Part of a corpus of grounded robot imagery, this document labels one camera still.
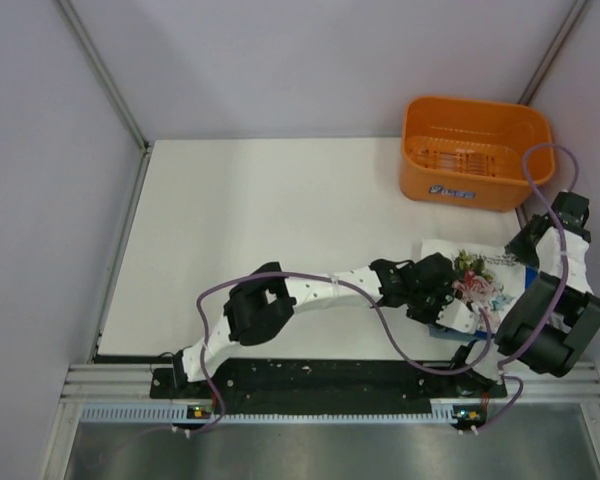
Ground white floral t shirt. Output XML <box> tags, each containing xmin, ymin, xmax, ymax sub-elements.
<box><xmin>421</xmin><ymin>239</ymin><xmax>526</xmax><ymax>331</ymax></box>

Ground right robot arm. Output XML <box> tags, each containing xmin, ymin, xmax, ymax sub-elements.
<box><xmin>446</xmin><ymin>191</ymin><xmax>600</xmax><ymax>397</ymax></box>

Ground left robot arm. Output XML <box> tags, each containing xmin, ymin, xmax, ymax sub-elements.
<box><xmin>171</xmin><ymin>253</ymin><xmax>461</xmax><ymax>397</ymax></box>

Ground folded blue t shirt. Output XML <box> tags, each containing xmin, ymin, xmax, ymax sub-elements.
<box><xmin>428</xmin><ymin>268</ymin><xmax>537</xmax><ymax>341</ymax></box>

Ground orange plastic basket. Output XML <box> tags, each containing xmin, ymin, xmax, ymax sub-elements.
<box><xmin>399</xmin><ymin>96</ymin><xmax>552</xmax><ymax>212</ymax></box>

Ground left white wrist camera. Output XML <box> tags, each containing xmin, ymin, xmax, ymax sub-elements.
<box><xmin>436</xmin><ymin>299</ymin><xmax>482</xmax><ymax>335</ymax></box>

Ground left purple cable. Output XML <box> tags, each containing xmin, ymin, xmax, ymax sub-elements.
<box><xmin>171</xmin><ymin>269</ymin><xmax>494</xmax><ymax>434</ymax></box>

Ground purple cable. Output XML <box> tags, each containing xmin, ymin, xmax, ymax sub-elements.
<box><xmin>459</xmin><ymin>142</ymin><xmax>581</xmax><ymax>434</ymax></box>
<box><xmin>171</xmin><ymin>269</ymin><xmax>494</xmax><ymax>434</ymax></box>

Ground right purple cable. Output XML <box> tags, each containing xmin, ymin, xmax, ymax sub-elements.
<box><xmin>459</xmin><ymin>142</ymin><xmax>581</xmax><ymax>434</ymax></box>

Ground white slotted cable duct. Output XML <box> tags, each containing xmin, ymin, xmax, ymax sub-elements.
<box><xmin>80</xmin><ymin>402</ymin><xmax>487</xmax><ymax>426</ymax></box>

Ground right aluminium corner post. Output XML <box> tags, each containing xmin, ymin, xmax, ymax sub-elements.
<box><xmin>517</xmin><ymin>0</ymin><xmax>592</xmax><ymax>106</ymax></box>

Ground aluminium corner post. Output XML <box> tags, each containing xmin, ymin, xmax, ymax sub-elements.
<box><xmin>54</xmin><ymin>0</ymin><xmax>151</xmax><ymax>153</ymax></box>
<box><xmin>517</xmin><ymin>0</ymin><xmax>592</xmax><ymax>106</ymax></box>

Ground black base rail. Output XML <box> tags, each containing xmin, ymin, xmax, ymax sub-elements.
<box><xmin>149</xmin><ymin>355</ymin><xmax>508</xmax><ymax>415</ymax></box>

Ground left aluminium corner post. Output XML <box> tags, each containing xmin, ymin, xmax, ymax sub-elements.
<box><xmin>54</xmin><ymin>0</ymin><xmax>151</xmax><ymax>153</ymax></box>

